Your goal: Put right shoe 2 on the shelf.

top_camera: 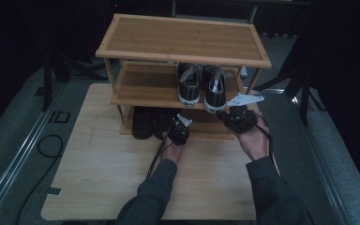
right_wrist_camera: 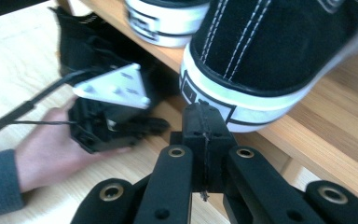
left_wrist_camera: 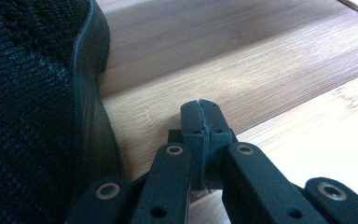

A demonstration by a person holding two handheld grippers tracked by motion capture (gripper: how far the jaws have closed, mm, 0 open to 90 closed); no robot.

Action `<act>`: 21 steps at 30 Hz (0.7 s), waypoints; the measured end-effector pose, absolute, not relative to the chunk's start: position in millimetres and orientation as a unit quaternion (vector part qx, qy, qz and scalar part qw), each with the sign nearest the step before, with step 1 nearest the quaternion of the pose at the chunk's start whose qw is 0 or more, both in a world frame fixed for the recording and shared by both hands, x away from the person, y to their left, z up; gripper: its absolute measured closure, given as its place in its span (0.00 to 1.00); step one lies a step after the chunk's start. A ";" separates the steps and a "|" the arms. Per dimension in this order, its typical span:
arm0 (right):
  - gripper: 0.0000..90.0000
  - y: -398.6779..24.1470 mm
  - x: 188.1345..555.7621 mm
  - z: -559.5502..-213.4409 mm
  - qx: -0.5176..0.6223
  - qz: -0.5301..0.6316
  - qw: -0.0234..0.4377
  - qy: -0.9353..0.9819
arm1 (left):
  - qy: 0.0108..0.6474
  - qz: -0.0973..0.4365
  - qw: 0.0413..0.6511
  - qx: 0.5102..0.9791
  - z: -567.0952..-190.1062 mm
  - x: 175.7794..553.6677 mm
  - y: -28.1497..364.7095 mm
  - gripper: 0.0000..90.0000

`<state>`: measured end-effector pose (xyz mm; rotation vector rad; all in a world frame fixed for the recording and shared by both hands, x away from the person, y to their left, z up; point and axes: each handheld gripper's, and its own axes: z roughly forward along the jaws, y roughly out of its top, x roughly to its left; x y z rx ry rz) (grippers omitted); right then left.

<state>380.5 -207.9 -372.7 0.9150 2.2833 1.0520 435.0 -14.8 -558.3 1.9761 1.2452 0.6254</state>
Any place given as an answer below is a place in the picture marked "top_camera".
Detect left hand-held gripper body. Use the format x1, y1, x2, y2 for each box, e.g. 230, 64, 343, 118
167, 112, 193, 146

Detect bamboo shoe rack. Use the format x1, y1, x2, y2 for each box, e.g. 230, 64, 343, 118
95, 13, 273, 141

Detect black stand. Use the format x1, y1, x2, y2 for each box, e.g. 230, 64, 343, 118
254, 40, 327, 127
34, 50, 107, 113

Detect black floor cable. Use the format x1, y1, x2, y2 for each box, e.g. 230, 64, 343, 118
15, 134, 65, 225

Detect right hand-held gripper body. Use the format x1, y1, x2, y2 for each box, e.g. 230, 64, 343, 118
223, 94, 265, 134

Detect black mesh shoe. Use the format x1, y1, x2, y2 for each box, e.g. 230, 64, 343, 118
131, 107, 155, 141
153, 107, 178, 141

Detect black canvas sneaker white laces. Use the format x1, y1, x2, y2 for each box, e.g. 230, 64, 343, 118
201, 64, 230, 113
176, 63, 202, 108

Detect person's right hand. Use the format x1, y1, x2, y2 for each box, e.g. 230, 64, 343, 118
232, 119, 272, 162

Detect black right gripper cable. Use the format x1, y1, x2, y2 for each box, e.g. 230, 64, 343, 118
255, 112, 291, 186

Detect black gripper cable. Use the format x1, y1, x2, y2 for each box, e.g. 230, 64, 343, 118
255, 112, 291, 186
145, 139, 174, 179

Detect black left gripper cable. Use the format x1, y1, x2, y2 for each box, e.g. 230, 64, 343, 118
145, 139, 174, 179

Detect person's left hand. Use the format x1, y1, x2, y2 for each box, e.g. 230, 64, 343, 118
160, 132, 186, 165

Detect metal floor rail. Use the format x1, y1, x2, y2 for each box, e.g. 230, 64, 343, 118
0, 82, 68, 225
251, 88, 354, 225

